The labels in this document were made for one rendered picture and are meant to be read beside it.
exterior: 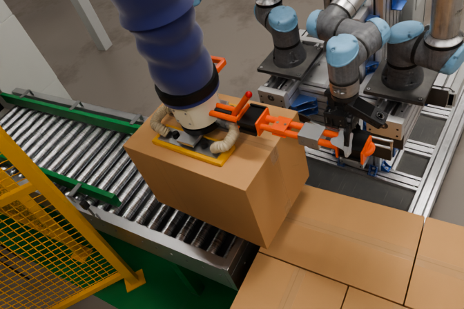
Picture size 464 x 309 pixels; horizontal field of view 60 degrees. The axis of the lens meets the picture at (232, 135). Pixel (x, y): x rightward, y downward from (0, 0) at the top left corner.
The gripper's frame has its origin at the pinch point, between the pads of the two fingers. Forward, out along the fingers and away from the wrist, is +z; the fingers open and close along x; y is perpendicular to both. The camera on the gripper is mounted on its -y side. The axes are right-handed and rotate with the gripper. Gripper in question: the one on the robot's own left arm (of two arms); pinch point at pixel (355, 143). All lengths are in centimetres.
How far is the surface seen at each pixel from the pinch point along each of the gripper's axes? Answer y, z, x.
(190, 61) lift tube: 50, -24, 4
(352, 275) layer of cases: 0, 66, 10
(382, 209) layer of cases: -1, 66, -24
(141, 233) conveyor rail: 92, 61, 34
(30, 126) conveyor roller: 239, 66, 1
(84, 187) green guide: 139, 56, 28
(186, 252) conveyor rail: 66, 61, 33
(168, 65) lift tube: 55, -26, 9
